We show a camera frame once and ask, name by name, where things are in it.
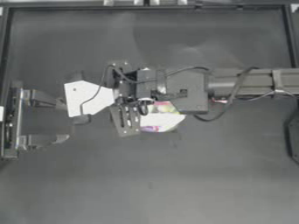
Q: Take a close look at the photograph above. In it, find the clear bag with pink zip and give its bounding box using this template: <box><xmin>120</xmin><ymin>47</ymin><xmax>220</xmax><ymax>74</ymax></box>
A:
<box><xmin>138</xmin><ymin>100</ymin><xmax>188</xmax><ymax>134</ymax></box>

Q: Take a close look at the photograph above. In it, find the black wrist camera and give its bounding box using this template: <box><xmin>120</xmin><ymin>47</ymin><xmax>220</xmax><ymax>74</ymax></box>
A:
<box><xmin>70</xmin><ymin>114</ymin><xmax>93</xmax><ymax>125</ymax></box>

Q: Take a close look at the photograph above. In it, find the thin black camera cable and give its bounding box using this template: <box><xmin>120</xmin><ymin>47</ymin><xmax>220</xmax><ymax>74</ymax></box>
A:
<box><xmin>78</xmin><ymin>64</ymin><xmax>136</xmax><ymax>116</ymax></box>

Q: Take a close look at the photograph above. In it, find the black looping arm cable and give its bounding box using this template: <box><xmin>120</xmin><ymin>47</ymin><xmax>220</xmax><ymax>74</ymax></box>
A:
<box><xmin>191</xmin><ymin>66</ymin><xmax>260</xmax><ymax>123</ymax></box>

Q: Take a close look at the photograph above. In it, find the black metal frame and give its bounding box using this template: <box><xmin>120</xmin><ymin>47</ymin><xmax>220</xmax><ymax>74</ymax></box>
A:
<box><xmin>0</xmin><ymin>1</ymin><xmax>299</xmax><ymax>74</ymax></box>

